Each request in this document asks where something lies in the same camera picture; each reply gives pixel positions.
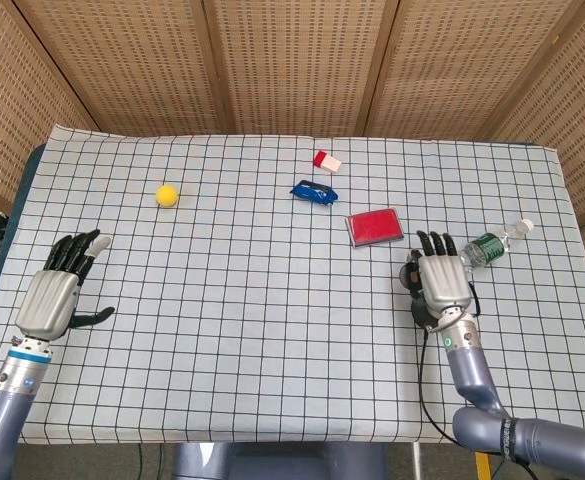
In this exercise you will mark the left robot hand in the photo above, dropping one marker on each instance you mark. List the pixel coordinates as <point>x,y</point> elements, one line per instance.
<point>47,300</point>

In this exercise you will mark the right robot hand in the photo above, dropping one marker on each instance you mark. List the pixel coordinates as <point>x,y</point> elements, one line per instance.
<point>444,280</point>

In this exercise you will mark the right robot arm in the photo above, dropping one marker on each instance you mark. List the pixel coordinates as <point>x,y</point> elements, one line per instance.
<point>472,370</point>

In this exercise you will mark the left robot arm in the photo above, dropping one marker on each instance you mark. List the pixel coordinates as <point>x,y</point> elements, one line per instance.
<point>2,415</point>

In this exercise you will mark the red ink pad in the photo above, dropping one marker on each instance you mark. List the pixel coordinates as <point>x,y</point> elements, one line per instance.
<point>374,227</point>

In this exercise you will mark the blue snack packet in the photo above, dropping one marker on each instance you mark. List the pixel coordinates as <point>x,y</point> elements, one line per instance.
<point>314,192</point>

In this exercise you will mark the yellow foam ball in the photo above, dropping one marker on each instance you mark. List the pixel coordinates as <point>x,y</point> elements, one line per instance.
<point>167,195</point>

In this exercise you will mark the red and white box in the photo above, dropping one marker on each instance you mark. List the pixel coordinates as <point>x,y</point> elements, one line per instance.
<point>328,161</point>

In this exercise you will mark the blue checkered tablecloth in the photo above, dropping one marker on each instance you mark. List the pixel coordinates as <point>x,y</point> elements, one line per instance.
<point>272,325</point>

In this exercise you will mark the woven folding screen panel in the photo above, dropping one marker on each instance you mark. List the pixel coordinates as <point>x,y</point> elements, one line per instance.
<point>472,65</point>
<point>302,65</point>
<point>132,65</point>
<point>572,100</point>
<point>12,100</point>

